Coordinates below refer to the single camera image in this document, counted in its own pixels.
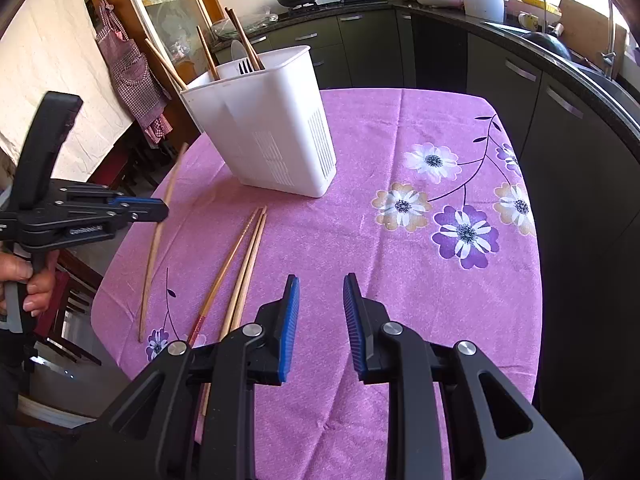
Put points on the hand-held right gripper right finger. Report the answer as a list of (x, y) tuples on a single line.
[(352, 330)]

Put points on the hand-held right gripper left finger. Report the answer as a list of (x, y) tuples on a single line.
[(290, 330)]

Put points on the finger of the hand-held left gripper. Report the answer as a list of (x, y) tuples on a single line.
[(145, 210)]

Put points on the light bamboo chopstick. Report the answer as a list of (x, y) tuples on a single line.
[(246, 285), (165, 62), (159, 260), (239, 285)]

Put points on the white plastic utensil holder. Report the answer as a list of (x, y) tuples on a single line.
[(270, 125)]

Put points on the dark metal fork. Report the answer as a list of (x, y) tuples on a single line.
[(244, 66)]

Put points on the white translucent spoon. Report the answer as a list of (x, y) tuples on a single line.
[(237, 52)]

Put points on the person's left hand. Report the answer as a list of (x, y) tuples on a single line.
[(42, 287)]

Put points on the pink floral tablecloth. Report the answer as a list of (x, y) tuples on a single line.
[(375, 260)]

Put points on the white hanging cloth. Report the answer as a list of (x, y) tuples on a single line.
[(60, 60)]

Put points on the pink checked apron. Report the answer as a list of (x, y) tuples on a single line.
[(130, 70)]

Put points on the dark wooden chairs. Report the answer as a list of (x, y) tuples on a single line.
[(75, 300)]

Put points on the glass sliding door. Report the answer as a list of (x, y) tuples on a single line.
[(165, 5)]

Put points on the clear plastic bag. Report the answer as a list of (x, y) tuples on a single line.
[(250, 22)]

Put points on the black gas stove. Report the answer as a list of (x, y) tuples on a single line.
[(345, 4)]

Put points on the steel kitchen sink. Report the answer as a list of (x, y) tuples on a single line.
[(505, 27)]

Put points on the dark round pan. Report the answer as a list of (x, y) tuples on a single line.
[(547, 46)]

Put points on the white mug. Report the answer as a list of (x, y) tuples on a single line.
[(528, 21)]

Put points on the yellow tray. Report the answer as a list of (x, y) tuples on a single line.
[(537, 4)]

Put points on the steel kitchen faucet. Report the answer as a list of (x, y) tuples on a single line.
[(611, 55)]

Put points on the wooden cutting board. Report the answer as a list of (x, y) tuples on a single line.
[(585, 25)]

